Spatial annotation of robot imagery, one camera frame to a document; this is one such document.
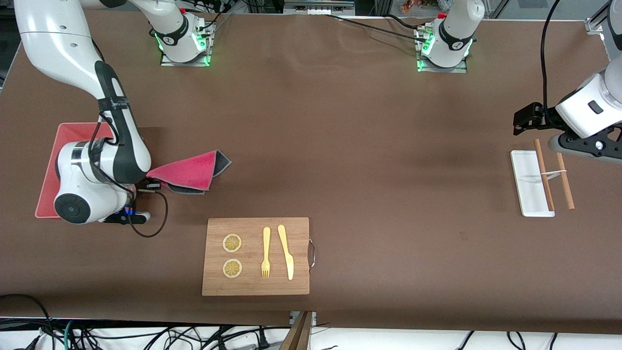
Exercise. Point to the black power plug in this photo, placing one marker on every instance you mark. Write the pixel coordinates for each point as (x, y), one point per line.
(263, 340)

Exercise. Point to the pink plastic bin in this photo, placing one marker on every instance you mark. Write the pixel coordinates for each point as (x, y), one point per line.
(46, 194)

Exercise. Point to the brown wooden beam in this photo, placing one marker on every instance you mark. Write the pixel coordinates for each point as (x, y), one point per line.
(299, 335)

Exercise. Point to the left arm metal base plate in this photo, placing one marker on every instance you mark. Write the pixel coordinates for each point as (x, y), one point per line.
(457, 70)

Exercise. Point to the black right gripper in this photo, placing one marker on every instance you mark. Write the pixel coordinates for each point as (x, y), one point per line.
(146, 185)

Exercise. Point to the red and grey cloth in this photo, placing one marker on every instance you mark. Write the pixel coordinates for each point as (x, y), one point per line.
(189, 170)

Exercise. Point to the white rubber band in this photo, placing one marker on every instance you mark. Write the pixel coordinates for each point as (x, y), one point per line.
(554, 172)

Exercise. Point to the white rectangular tray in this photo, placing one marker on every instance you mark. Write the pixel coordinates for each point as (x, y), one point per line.
(527, 175)

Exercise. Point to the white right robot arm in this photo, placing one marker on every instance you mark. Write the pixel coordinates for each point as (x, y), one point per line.
(58, 48)

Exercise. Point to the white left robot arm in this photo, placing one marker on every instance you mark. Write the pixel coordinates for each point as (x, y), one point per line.
(583, 114)

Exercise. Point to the aluminium frame profile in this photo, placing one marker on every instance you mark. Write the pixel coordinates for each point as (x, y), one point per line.
(595, 25)

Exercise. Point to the grey metal device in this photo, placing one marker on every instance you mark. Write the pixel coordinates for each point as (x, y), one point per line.
(316, 7)

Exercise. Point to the yellow plastic fork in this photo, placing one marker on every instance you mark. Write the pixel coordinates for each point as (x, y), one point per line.
(266, 238)

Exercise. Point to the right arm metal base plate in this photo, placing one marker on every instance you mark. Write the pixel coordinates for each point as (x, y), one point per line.
(187, 63)

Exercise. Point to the colourful toy pile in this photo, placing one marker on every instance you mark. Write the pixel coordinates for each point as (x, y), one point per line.
(413, 5)

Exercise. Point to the lemon slice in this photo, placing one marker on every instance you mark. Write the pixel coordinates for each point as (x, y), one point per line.
(232, 243)
(232, 269)

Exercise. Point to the yellow plastic knife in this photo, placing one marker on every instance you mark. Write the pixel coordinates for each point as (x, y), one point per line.
(289, 265)

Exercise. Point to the small metal bracket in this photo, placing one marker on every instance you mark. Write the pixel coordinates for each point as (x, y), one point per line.
(293, 318)

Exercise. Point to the wooden cutting board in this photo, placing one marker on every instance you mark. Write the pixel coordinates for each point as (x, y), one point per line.
(216, 282)

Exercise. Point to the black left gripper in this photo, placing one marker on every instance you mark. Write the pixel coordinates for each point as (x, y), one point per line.
(536, 117)

